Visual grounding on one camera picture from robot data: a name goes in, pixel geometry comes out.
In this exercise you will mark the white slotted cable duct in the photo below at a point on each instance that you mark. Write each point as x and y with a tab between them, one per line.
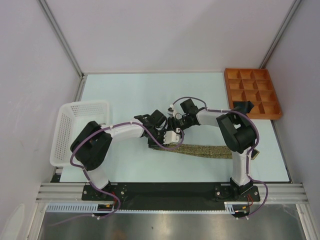
79	207

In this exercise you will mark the dark rolled tie in tray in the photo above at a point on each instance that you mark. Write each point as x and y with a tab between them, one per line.
244	107

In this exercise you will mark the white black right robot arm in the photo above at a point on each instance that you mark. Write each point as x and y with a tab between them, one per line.
239	133

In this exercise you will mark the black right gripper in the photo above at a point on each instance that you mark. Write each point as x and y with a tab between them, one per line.
173	122

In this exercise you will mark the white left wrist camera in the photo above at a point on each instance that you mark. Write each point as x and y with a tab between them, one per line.
172	136

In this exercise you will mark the white perforated plastic basket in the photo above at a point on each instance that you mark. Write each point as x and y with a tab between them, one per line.
72	118

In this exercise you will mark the aluminium front frame rail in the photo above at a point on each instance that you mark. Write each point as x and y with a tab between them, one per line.
272	193

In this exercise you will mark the olive gold patterned tie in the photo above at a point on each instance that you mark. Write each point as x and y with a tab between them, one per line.
203	151

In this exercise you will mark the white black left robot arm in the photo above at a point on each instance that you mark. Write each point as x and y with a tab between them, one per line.
90	148

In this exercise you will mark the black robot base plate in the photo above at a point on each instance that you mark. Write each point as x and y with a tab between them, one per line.
207	190

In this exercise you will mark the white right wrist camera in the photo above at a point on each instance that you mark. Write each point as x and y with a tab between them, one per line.
171	111

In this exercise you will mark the orange compartment tray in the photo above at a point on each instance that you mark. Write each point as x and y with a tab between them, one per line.
254	85

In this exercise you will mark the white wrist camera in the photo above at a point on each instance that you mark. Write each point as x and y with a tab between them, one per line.
171	111
172	136

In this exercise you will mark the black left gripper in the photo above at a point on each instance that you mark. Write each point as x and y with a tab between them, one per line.
154	146

